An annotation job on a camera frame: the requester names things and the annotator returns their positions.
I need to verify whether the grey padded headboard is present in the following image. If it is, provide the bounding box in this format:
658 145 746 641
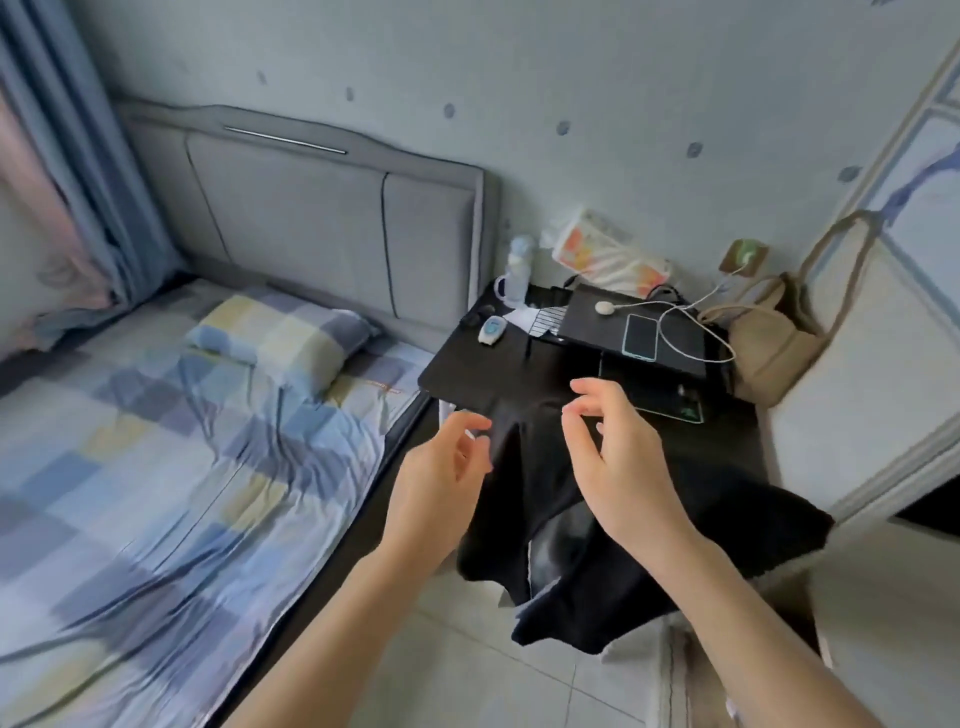
112 93 502 354

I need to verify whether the person's right forearm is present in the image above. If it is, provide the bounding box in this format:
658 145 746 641
645 517 890 728

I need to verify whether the white orange tissue pack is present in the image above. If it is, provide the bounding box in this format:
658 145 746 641
540 207 674 297

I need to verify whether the black garment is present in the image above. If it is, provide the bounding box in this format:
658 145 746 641
456 360 835 655

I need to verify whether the beige shoulder bag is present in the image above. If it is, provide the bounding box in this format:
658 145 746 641
697 210 882 408

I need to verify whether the white door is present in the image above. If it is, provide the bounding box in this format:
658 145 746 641
757 45 960 530

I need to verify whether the person's left hand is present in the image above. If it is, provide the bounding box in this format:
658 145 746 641
378 411 494 571

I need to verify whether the person's right hand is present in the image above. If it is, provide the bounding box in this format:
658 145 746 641
561 377 702 560

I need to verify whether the smartphone with teal edge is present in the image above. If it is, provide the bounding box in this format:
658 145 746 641
622 313 660 363

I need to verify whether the checked blue pillow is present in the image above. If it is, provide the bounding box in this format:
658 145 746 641
183 294 384 399

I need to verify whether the pink curtain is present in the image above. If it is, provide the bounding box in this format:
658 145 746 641
0 82 114 320

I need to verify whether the striped black white packet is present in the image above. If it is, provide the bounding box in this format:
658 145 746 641
504 303 571 343

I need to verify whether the black laptop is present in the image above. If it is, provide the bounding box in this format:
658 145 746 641
558 283 710 378

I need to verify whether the clear plastic bottle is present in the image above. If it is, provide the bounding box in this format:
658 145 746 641
497 234 538 307

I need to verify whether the checked blue bed sheet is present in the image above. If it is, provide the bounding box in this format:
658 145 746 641
0 277 436 728

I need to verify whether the person's left forearm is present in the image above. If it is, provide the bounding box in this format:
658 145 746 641
221 543 459 728

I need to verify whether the wall socket with charger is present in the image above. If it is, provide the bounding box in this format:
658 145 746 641
718 238 770 277

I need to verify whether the black bedside table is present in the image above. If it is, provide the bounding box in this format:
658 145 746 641
417 281 774 519

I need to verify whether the white charging cable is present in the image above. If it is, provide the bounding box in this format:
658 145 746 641
607 261 738 366

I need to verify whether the blue curtain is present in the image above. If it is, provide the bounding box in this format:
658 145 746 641
0 0 189 354

